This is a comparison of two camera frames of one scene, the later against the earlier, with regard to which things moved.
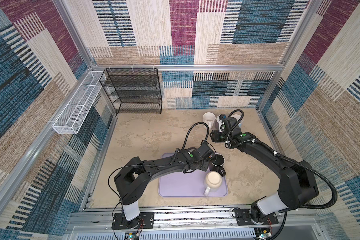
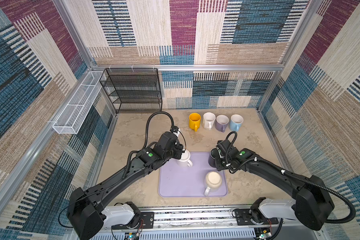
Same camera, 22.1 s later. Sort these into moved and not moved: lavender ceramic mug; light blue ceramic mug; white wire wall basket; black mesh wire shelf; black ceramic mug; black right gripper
Moved: black ceramic mug; black right gripper
Not moved: lavender ceramic mug; light blue ceramic mug; black mesh wire shelf; white wire wall basket
